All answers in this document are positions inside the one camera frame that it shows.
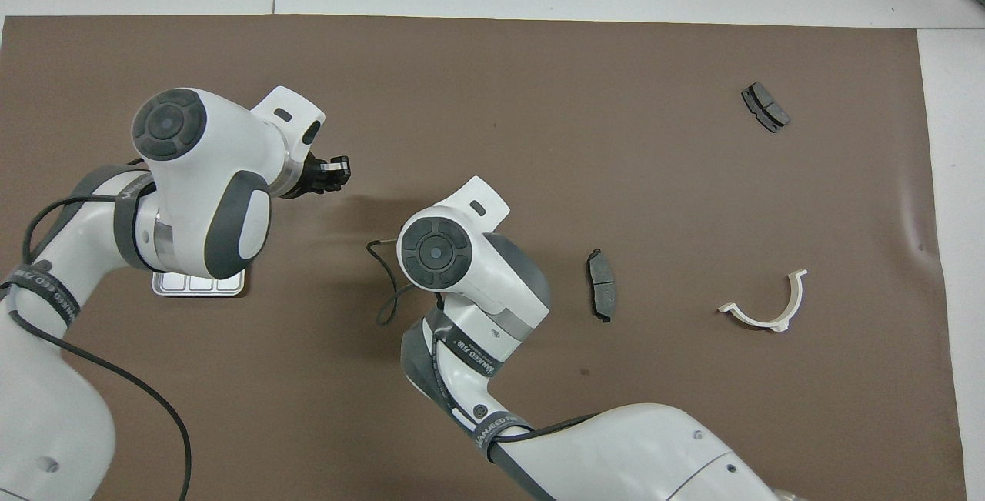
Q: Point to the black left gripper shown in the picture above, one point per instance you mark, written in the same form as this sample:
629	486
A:
315	178

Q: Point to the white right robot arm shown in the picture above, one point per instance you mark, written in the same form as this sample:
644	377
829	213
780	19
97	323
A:
477	278

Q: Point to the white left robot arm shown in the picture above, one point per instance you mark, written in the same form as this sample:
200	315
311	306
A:
208	178

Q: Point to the silver ribbed metal tray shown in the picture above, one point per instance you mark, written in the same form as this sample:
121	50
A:
200	285

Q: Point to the brown paper table mat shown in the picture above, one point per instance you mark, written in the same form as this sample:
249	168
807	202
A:
616	101

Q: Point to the long dark brake pad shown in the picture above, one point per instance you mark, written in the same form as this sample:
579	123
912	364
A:
602	289

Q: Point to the short dark brake pad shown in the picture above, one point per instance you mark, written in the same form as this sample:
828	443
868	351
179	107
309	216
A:
769	108

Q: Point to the white curved plastic bracket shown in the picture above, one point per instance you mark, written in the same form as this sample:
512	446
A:
758	319

